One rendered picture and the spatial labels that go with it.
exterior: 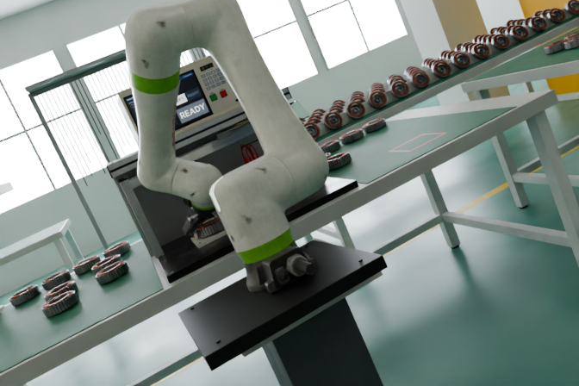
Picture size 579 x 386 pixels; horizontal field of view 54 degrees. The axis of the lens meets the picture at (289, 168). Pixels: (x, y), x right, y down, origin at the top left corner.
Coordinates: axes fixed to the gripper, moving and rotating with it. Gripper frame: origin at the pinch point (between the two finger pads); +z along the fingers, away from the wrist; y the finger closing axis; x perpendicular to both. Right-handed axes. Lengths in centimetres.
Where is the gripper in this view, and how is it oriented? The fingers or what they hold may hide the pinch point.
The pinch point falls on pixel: (212, 225)
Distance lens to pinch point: 186.5
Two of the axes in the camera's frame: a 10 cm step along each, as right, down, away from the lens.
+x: -5.1, -7.9, 3.3
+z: -0.5, 4.2, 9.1
